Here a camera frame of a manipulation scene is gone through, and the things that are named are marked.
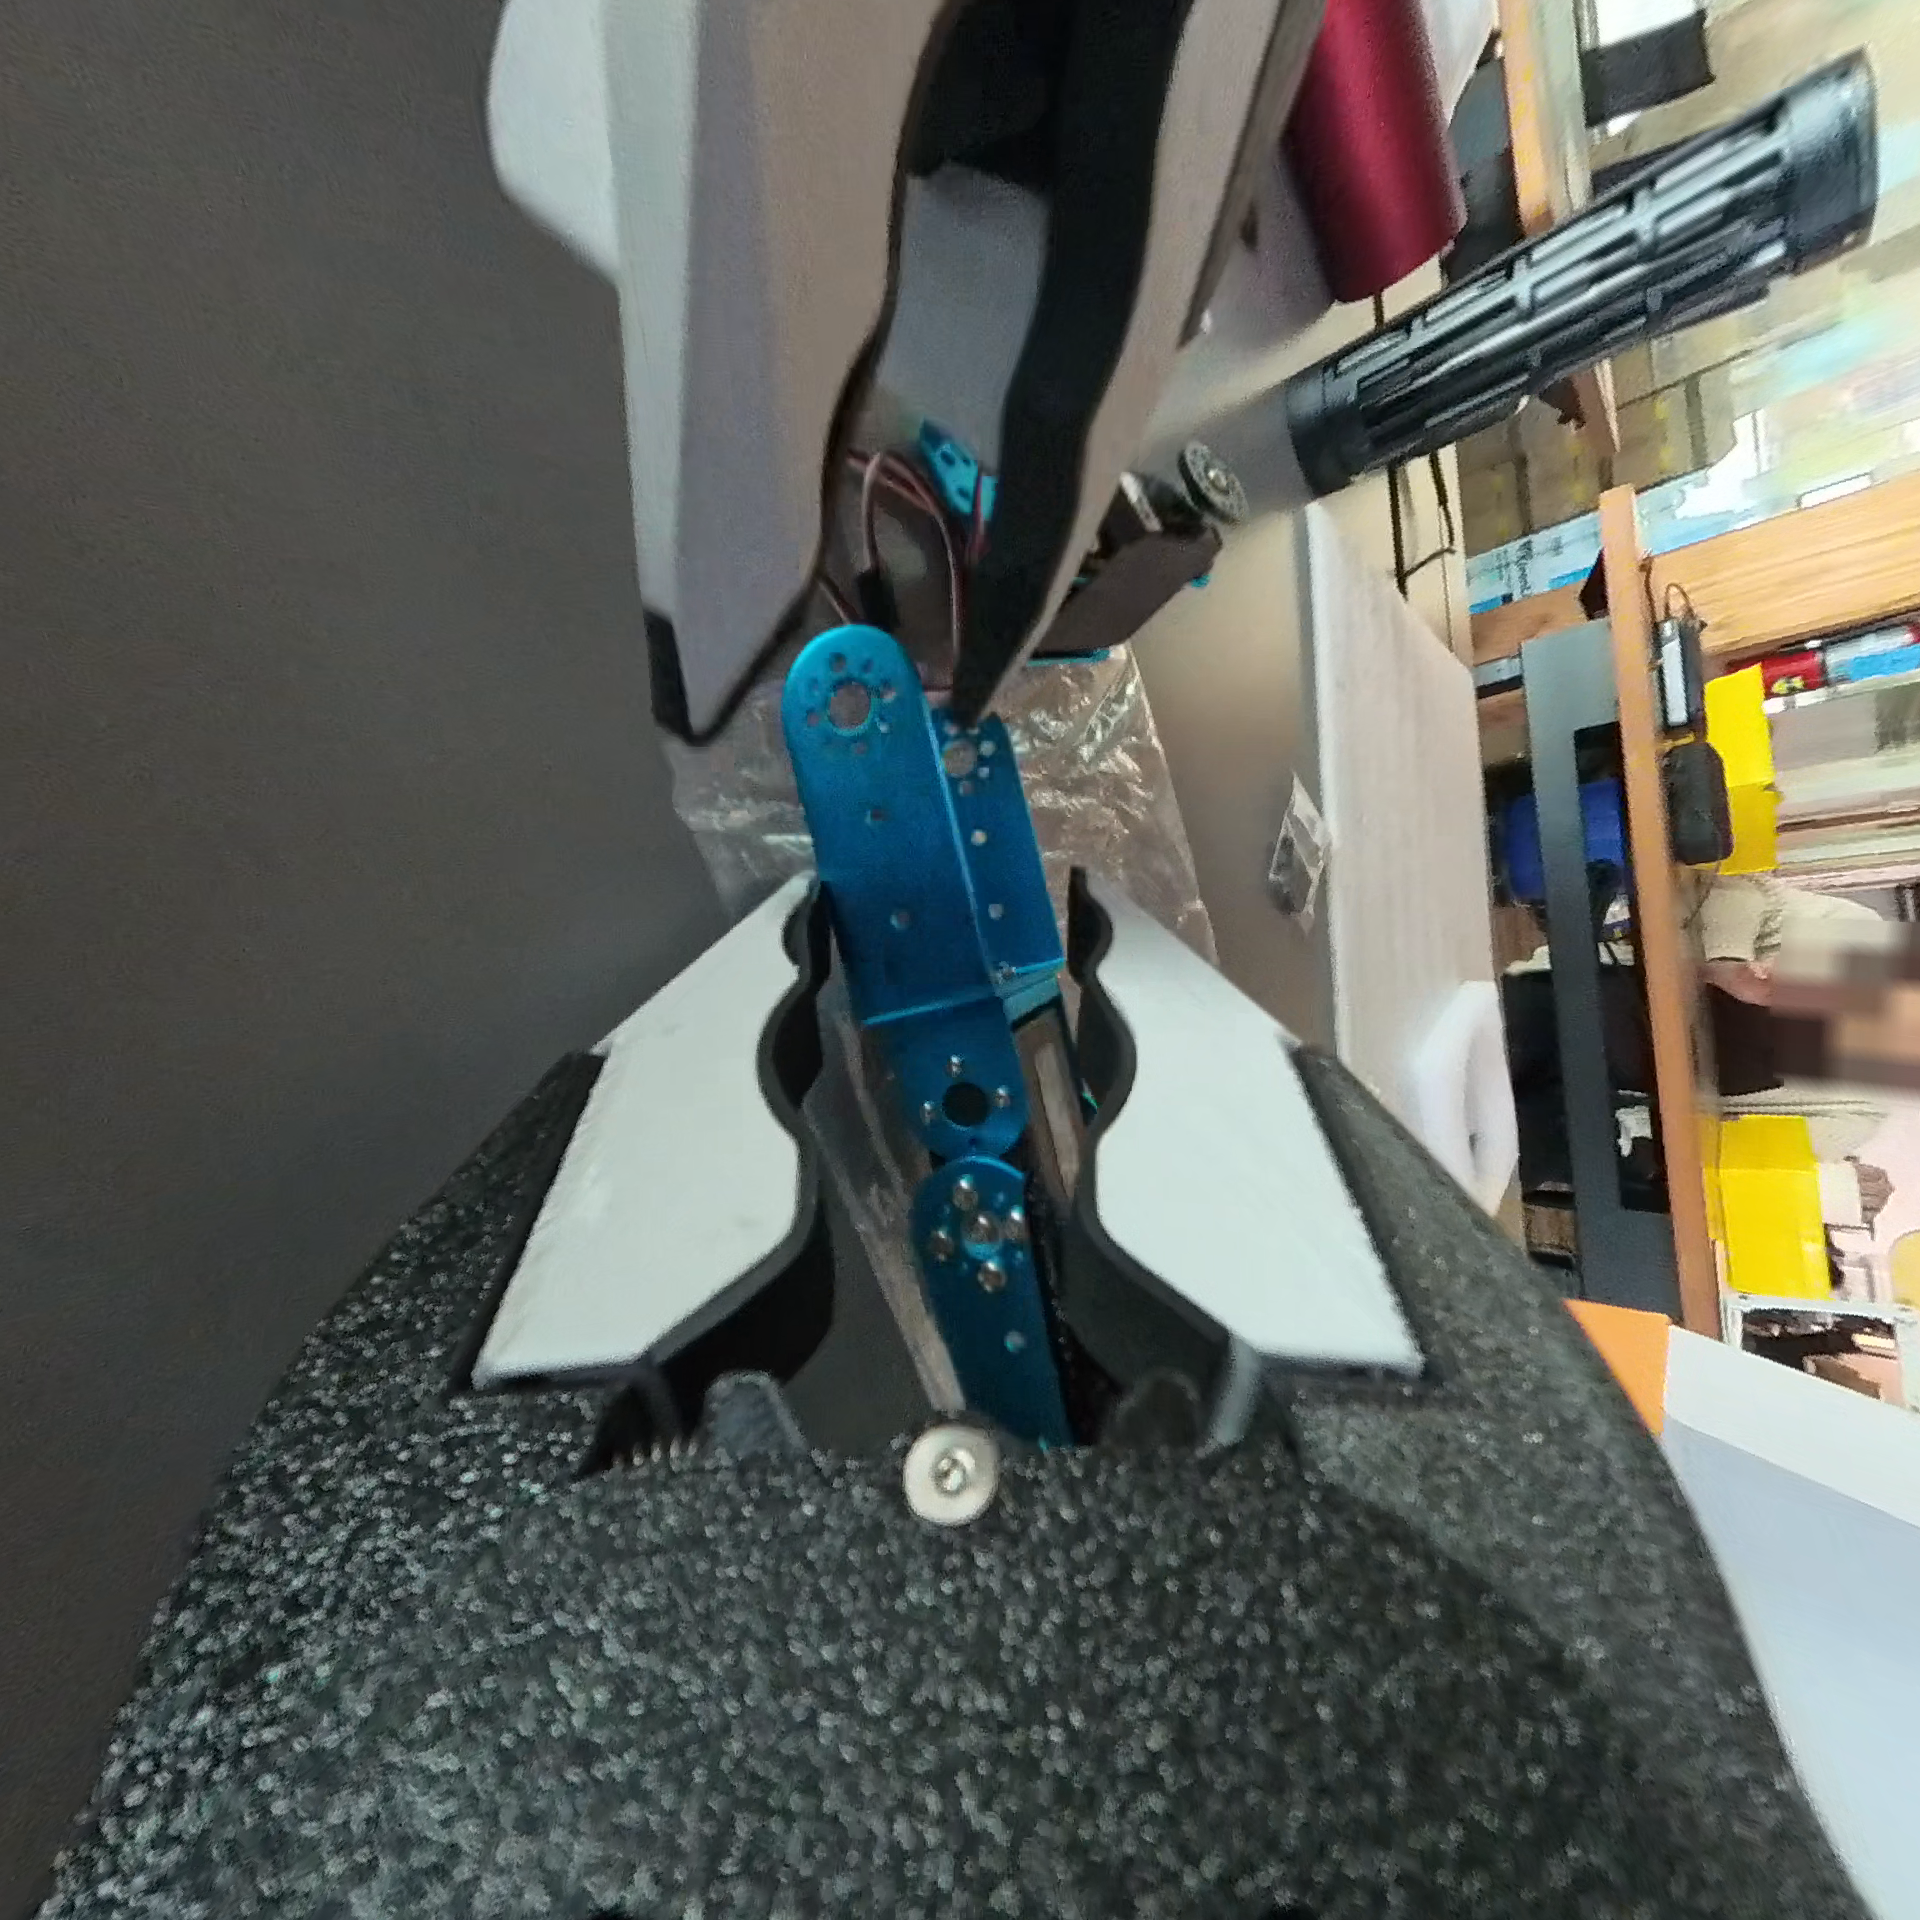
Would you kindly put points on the background desk with dark frame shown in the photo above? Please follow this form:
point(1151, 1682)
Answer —
point(1651, 974)

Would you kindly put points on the white foam sheet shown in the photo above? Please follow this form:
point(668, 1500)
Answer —
point(1395, 783)

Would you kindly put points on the white foam block with hole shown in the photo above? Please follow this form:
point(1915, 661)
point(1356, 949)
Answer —
point(1476, 1049)

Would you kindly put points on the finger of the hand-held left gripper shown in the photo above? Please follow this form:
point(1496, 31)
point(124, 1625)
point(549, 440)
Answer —
point(1154, 270)
point(735, 378)

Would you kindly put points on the orange cardboard box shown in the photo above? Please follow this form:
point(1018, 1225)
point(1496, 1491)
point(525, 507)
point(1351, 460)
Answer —
point(1783, 1500)

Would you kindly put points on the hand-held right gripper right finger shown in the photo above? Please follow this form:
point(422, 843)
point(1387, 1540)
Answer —
point(1247, 1188)

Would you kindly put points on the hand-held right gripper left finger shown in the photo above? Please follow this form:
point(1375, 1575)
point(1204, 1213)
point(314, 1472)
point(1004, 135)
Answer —
point(661, 1198)

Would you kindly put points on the black tumbler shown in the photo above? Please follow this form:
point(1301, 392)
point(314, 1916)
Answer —
point(1574, 285)

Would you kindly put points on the yellow bin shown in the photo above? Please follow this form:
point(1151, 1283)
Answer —
point(1742, 765)
point(1771, 1210)

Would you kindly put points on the large clear plastic bag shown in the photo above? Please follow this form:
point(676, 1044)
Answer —
point(1113, 812)

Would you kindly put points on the small bag of black parts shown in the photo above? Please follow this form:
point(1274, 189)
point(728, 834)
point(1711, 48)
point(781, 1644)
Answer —
point(1299, 848)

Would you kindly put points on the blue servo bracket assembly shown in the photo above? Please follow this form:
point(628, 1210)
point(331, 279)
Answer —
point(1125, 578)

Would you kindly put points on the red metallic cylinder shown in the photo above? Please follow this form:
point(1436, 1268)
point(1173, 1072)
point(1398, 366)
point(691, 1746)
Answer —
point(1372, 135)

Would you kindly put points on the black power adapter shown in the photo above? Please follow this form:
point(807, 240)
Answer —
point(1697, 804)

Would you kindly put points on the grey desk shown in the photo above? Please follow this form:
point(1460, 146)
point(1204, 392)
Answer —
point(303, 600)

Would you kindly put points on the blue toy robot arm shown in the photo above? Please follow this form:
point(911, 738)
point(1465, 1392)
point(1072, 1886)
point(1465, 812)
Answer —
point(899, 839)

